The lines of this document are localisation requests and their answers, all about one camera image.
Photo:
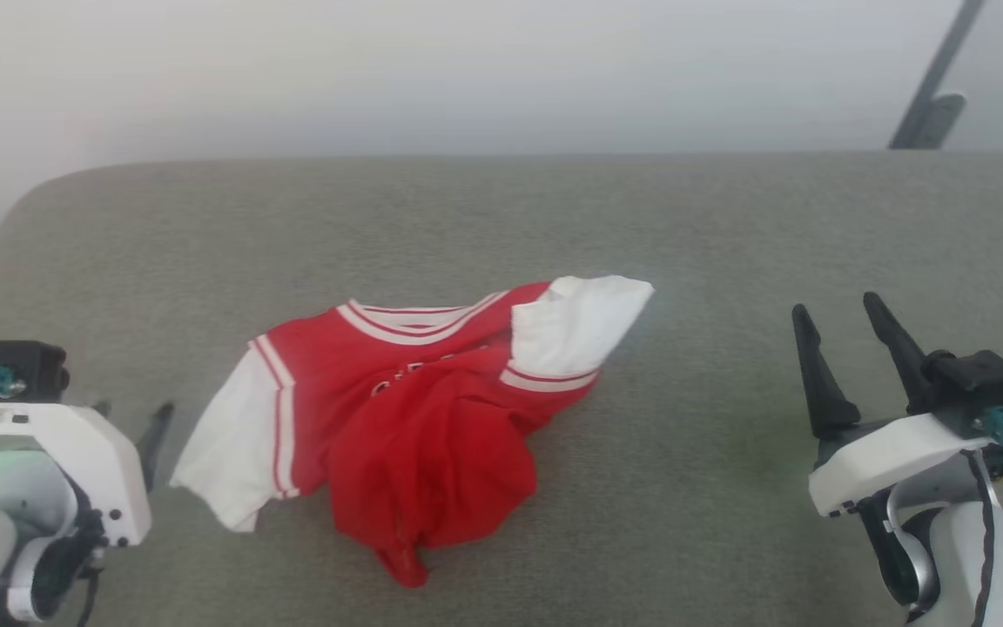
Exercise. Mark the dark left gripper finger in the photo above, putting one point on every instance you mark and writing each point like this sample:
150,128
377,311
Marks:
153,444
102,408

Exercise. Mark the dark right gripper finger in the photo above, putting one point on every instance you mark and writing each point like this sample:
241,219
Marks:
824,383
902,348

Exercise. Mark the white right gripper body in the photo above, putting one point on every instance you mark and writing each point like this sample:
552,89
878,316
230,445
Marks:
885,461

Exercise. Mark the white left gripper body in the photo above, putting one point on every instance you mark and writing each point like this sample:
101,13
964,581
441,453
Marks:
92,461

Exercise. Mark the red and white jersey shirt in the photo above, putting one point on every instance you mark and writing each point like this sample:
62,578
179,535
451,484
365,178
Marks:
432,435

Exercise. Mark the grey-green fabric sofa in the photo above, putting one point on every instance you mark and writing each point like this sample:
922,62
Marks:
641,522

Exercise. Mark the grey metal pole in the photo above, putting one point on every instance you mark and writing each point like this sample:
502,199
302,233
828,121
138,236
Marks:
945,52

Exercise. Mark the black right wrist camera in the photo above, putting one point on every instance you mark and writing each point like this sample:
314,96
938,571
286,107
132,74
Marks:
980,383

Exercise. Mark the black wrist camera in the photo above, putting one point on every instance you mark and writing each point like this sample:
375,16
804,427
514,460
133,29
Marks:
23,370
980,383

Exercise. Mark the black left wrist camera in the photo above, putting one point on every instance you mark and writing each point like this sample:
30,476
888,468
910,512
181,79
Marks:
23,370

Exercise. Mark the grey metal bracket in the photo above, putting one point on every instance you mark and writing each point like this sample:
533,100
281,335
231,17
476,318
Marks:
939,122

